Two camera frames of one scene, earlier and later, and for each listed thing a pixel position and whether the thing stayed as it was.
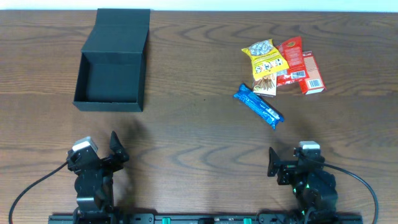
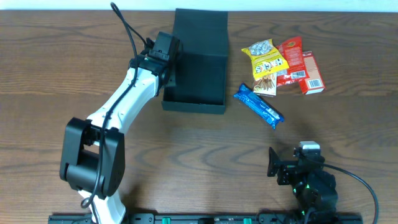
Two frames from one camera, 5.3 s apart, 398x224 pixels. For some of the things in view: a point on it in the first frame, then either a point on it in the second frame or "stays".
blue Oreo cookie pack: [258, 104] stays
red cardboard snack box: [314, 83] stays
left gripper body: [104, 163] -> [173, 62]
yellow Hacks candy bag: [265, 59] stays
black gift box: [110, 72] -> [199, 84]
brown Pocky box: [266, 85] stays
